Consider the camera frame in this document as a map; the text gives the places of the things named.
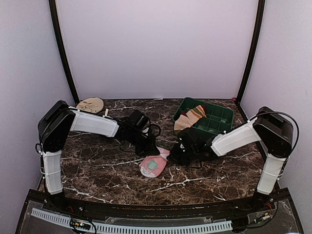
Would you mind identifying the beige embroidered round coaster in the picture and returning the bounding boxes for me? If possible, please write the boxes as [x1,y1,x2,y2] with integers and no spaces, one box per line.
[76,97,104,114]

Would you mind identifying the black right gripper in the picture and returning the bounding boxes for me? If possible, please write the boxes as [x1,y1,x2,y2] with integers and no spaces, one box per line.
[168,144,198,168]

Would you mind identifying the green compartment tray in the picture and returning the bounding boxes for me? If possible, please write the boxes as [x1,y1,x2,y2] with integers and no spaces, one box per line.
[173,97,234,137]

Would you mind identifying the white slotted cable duct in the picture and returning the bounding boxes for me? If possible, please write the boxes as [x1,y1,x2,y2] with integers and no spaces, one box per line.
[31,207,233,234]

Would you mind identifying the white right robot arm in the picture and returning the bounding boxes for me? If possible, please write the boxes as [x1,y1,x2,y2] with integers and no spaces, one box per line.
[168,106,299,212]

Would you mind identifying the pink patterned sock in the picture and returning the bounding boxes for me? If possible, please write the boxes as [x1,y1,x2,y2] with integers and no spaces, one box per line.
[140,147,170,178]

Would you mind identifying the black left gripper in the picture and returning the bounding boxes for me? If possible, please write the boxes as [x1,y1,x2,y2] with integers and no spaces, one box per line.
[128,129,160,156]

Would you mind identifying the right black frame post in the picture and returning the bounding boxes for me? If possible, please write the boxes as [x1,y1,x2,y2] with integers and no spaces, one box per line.
[236,0,266,105]

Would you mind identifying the black front rail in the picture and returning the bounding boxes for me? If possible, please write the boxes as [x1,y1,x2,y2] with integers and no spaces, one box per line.
[64,197,252,219]

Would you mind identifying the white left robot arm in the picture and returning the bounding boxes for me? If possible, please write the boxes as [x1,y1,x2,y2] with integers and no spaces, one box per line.
[38,100,160,213]

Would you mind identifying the left black frame post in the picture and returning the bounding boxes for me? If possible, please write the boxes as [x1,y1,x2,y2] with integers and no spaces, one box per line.
[48,0,80,104]

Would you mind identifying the beige striped sock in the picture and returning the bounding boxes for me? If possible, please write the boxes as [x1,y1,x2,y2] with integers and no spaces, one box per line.
[174,105,207,136]

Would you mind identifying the black frame post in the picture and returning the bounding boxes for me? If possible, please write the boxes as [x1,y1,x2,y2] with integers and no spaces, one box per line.
[236,0,266,105]
[48,0,80,104]

